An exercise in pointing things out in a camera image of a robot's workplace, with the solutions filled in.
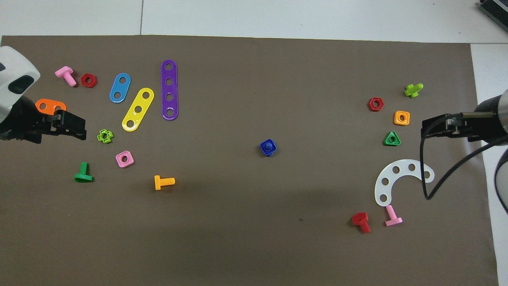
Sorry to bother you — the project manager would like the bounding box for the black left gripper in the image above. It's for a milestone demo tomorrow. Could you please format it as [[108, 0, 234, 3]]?
[[0, 96, 87, 144]]

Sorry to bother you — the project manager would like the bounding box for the blue square plastic nut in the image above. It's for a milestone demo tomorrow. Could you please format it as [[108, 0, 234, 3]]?
[[260, 139, 277, 157]]

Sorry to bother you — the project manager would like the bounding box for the green plastic screw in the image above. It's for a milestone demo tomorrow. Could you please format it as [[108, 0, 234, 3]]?
[[74, 162, 93, 183]]

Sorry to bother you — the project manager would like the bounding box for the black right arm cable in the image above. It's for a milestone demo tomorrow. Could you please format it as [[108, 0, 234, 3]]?
[[420, 118, 508, 200]]

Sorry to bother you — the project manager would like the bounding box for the white curved perforated plate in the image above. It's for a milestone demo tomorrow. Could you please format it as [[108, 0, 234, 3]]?
[[374, 159, 435, 207]]

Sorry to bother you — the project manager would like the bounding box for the orange L-shaped plastic plate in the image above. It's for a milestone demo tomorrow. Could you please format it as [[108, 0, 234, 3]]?
[[35, 99, 67, 116]]

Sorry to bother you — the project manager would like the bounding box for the pink plastic screw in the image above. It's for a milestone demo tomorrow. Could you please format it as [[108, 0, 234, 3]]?
[[55, 66, 77, 87], [385, 205, 403, 227]]

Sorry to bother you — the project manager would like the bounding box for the blue two-hole plastic strip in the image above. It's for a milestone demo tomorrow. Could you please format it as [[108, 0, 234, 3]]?
[[109, 73, 131, 104]]

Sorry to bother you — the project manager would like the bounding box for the purple four-hole plastic strip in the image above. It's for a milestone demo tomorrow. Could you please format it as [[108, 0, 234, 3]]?
[[161, 60, 179, 121]]

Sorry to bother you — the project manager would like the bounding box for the pink square plastic nut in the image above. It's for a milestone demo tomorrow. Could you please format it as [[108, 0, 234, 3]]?
[[115, 151, 135, 168]]

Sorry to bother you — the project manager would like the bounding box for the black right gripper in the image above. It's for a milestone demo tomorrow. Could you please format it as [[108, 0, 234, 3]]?
[[421, 112, 501, 143]]

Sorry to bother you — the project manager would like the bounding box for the light green cross-head screw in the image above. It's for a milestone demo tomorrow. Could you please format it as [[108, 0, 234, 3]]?
[[404, 83, 424, 99]]

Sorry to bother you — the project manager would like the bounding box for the brown table mat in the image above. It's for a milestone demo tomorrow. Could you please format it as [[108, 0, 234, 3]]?
[[0, 35, 498, 286]]

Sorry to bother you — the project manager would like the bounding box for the red plastic screw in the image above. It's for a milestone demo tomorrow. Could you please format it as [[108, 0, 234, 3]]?
[[352, 212, 371, 234]]

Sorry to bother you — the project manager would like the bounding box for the grey finned metal device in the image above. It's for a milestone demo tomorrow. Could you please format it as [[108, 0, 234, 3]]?
[[478, 0, 508, 23]]

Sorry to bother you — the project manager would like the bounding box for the orange plastic screw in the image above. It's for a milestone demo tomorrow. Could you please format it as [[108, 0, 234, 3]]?
[[154, 175, 175, 191]]

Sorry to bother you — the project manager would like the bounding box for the yellow three-hole plastic strip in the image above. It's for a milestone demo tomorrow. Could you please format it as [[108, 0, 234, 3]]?
[[121, 87, 154, 132]]

